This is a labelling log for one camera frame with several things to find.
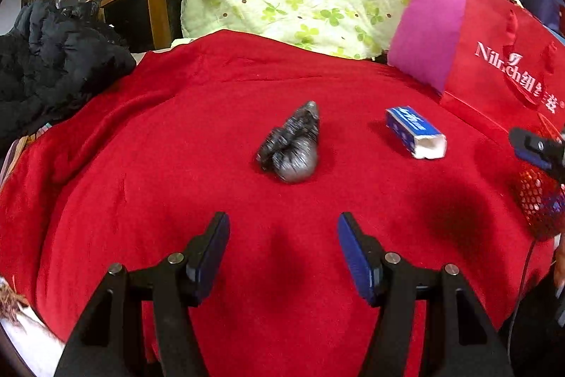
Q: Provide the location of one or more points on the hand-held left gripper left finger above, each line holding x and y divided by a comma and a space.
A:
212, 257

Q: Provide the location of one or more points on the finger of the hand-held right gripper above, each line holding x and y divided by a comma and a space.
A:
536, 147

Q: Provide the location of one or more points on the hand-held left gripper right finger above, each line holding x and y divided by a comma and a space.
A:
355, 257

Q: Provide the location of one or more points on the red plastic mesh basket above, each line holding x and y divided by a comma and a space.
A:
536, 200

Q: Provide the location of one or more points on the blue and white carton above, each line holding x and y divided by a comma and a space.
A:
410, 125

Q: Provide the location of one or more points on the person's right hand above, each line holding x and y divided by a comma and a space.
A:
559, 262

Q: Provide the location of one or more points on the red blanket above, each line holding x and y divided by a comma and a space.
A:
176, 138

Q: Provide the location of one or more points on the red paper shopping bag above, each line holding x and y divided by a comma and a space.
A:
481, 19

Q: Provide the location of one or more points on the black puffer jacket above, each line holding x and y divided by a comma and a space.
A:
53, 59

